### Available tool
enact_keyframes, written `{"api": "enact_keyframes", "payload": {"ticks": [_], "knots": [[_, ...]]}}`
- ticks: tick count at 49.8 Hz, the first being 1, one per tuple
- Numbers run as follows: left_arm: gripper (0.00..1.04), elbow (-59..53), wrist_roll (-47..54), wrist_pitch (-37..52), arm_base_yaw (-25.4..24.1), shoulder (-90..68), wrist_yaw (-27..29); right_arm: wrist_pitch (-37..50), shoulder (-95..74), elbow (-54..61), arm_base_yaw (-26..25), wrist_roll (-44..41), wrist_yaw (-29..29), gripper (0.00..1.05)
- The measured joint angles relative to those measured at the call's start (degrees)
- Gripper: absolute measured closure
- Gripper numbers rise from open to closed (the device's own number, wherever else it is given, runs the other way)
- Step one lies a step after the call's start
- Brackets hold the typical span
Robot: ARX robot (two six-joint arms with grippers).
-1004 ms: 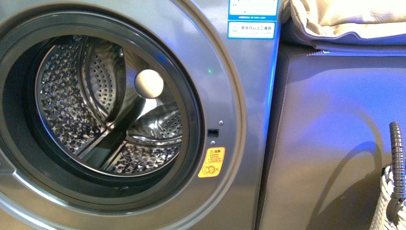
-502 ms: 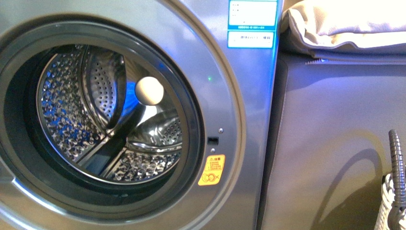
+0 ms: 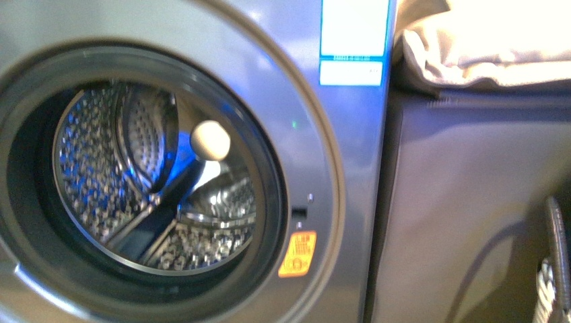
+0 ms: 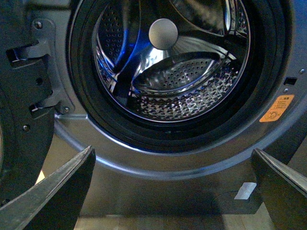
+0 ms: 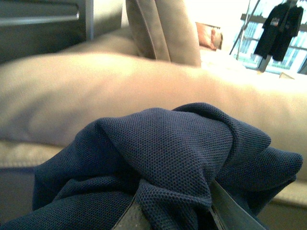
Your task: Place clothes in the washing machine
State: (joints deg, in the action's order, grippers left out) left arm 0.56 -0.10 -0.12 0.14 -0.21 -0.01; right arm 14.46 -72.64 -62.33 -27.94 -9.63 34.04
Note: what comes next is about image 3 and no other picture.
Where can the white round drum hub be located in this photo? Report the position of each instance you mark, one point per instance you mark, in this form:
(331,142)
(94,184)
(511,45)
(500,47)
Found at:
(210,141)

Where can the orange warning sticker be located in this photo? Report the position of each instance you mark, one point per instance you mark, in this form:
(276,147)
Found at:
(299,255)

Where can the steel washing drum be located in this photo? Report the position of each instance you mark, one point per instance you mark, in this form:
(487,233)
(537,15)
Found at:
(130,181)

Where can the beige cloth on cabinet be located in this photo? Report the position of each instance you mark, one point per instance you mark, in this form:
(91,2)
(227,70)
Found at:
(482,45)

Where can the white blue energy label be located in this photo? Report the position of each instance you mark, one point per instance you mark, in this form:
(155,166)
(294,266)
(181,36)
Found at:
(353,41)

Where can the grey upholstered cabinet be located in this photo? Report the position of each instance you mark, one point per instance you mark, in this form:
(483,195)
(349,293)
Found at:
(461,228)

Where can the grey front-load washing machine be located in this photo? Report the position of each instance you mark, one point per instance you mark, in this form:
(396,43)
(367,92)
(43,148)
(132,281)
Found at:
(313,152)

